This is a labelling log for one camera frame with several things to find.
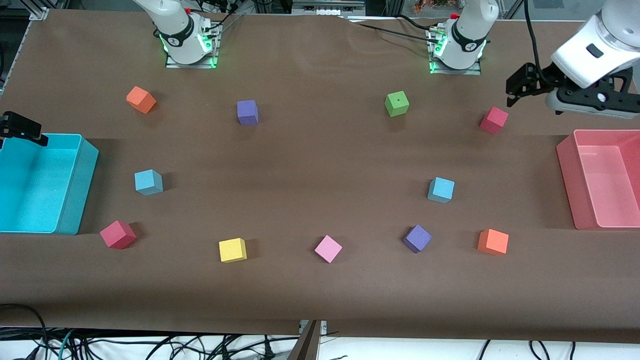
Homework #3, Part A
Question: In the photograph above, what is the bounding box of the light blue foam block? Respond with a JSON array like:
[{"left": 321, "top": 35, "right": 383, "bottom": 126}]
[
  {"left": 134, "top": 169, "right": 164, "bottom": 196},
  {"left": 427, "top": 177, "right": 456, "bottom": 204}
]

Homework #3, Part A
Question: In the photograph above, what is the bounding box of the red foam block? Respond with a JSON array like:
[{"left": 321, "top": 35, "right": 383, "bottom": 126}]
[
  {"left": 99, "top": 220, "right": 137, "bottom": 250},
  {"left": 479, "top": 106, "right": 509, "bottom": 135}
]

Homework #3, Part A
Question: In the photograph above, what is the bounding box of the cyan plastic bin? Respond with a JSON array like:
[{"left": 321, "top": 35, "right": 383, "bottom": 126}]
[{"left": 0, "top": 133, "right": 100, "bottom": 236}]

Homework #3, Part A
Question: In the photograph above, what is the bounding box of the orange foam block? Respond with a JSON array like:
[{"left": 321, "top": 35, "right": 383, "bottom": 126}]
[
  {"left": 126, "top": 86, "right": 157, "bottom": 115},
  {"left": 477, "top": 228, "right": 510, "bottom": 256}
]

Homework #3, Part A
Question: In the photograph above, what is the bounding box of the orange clutter item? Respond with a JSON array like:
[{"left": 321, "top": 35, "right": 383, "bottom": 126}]
[{"left": 413, "top": 0, "right": 451, "bottom": 14}]

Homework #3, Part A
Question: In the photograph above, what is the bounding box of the pink plastic bin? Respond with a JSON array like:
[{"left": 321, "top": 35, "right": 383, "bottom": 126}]
[{"left": 556, "top": 129, "right": 640, "bottom": 231}]

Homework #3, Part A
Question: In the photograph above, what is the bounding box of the green foam block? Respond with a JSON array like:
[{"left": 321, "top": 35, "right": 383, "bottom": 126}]
[{"left": 384, "top": 90, "right": 410, "bottom": 118}]

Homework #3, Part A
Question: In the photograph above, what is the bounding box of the purple foam block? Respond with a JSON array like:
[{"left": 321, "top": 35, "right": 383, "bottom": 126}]
[
  {"left": 402, "top": 224, "right": 433, "bottom": 254},
  {"left": 236, "top": 99, "right": 259, "bottom": 126}
]

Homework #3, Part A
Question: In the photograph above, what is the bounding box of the yellow foam block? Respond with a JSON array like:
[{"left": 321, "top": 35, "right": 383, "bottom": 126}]
[{"left": 218, "top": 237, "right": 248, "bottom": 264}]

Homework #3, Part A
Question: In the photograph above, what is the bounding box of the pink foam block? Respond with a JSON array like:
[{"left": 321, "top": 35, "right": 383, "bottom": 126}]
[{"left": 314, "top": 234, "right": 344, "bottom": 264}]

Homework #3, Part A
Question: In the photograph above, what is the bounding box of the brown table cover sheet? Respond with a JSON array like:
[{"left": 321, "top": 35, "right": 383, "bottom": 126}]
[{"left": 0, "top": 9, "right": 640, "bottom": 345}]

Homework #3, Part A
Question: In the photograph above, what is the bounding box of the dark brown beam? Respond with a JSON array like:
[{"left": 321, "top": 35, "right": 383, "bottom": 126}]
[{"left": 287, "top": 320, "right": 322, "bottom": 360}]

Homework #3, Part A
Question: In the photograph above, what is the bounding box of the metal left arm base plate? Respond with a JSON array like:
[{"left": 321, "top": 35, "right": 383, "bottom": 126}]
[{"left": 428, "top": 27, "right": 483, "bottom": 76}]

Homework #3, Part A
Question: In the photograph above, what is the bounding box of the grey metal rail assembly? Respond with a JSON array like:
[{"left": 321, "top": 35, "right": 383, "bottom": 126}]
[{"left": 291, "top": 0, "right": 367, "bottom": 16}]

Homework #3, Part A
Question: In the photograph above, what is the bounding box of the teal cable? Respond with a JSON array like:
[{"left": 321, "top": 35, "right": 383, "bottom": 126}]
[{"left": 57, "top": 329, "right": 76, "bottom": 360}]

